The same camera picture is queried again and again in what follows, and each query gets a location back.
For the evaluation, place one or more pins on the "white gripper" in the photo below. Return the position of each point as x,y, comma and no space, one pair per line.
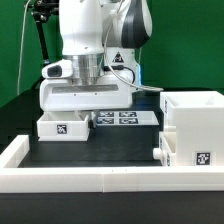
62,95

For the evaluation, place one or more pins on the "white drawer box front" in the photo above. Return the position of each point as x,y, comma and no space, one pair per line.
166,151

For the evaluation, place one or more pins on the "white drawer box rear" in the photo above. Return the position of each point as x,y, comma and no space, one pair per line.
63,126

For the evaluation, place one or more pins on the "white drawer box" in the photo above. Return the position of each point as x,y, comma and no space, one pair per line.
63,126
166,151

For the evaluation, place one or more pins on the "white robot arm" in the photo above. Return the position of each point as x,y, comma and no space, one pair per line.
98,69

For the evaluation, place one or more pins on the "white drawer cabinet housing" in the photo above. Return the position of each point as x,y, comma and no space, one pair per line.
197,118

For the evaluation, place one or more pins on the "white fiducial marker sheet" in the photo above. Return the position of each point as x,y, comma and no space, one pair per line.
126,118

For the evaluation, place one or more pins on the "white plastic border frame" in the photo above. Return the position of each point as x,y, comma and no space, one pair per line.
14,179

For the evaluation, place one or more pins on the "black camera stand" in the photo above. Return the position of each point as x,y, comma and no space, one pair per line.
41,11

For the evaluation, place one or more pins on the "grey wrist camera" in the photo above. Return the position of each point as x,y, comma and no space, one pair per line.
60,69

